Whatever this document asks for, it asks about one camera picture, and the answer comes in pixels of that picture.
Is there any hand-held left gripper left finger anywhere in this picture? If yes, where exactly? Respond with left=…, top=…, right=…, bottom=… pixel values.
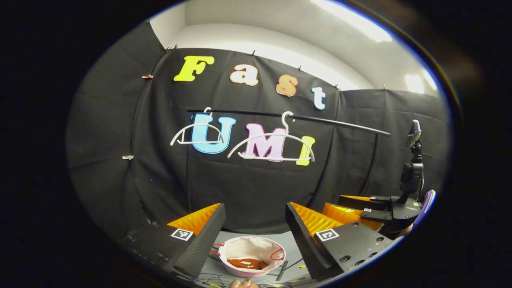
left=119, top=202, right=227, bottom=279

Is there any white plastic hanger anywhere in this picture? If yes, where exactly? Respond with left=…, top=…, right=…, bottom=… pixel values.
left=227, top=111, right=316, bottom=162
left=170, top=107, right=225, bottom=146

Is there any small ceiling light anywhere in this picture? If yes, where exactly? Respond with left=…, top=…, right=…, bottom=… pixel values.
left=405, top=70, right=438, bottom=95

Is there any black clothes rack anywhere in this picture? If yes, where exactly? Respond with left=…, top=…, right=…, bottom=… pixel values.
left=187, top=108, right=392, bottom=188

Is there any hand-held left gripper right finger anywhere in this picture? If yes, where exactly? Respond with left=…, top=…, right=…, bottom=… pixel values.
left=285, top=202, right=396, bottom=281

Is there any black backdrop cloth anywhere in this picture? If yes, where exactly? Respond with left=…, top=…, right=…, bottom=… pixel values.
left=66, top=20, right=450, bottom=240

